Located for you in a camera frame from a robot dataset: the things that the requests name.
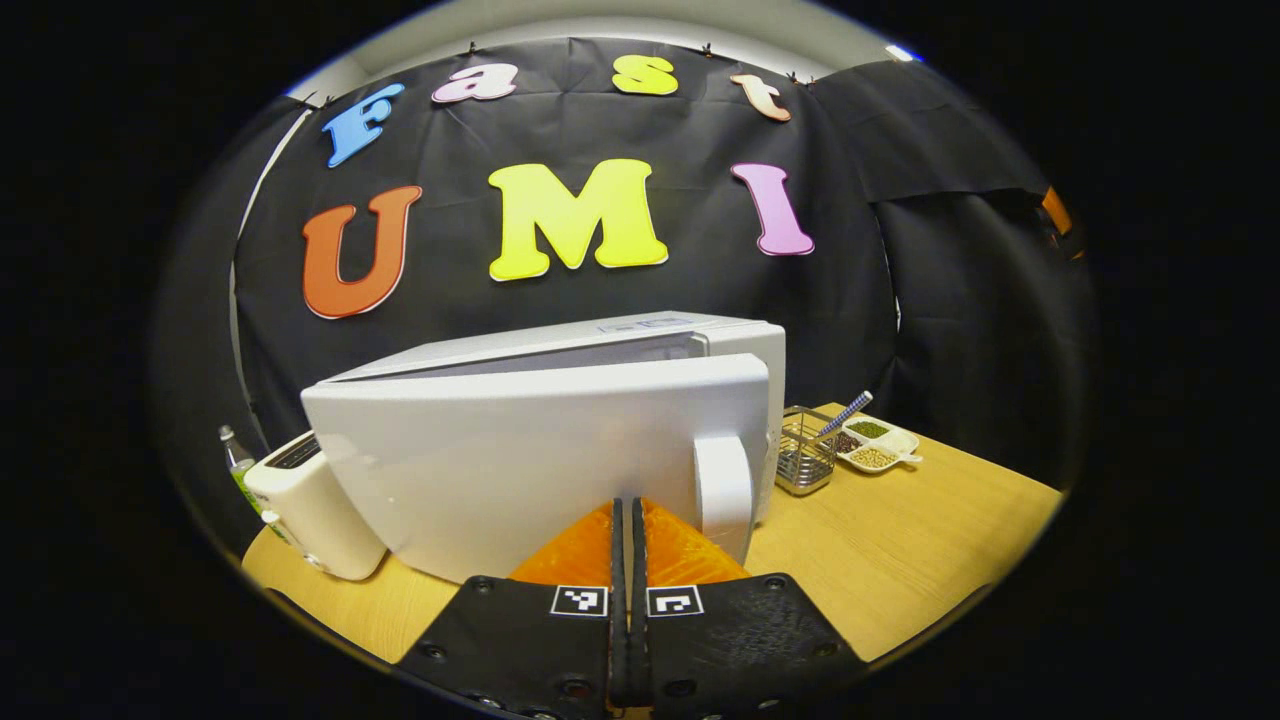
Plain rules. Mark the white divided bean dish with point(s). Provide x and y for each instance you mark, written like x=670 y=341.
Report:
x=880 y=452

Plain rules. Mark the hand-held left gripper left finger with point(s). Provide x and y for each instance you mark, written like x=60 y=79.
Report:
x=520 y=650

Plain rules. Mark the white microwave oven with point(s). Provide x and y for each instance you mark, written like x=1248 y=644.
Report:
x=520 y=460

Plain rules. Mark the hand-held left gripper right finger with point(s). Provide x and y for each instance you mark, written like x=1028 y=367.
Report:
x=740 y=650

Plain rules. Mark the green drink bottle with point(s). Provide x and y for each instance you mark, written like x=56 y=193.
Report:
x=243 y=478

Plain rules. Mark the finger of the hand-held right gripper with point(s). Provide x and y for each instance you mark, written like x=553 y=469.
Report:
x=1056 y=212

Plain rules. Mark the white toaster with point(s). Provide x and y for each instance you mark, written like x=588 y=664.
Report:
x=320 y=520

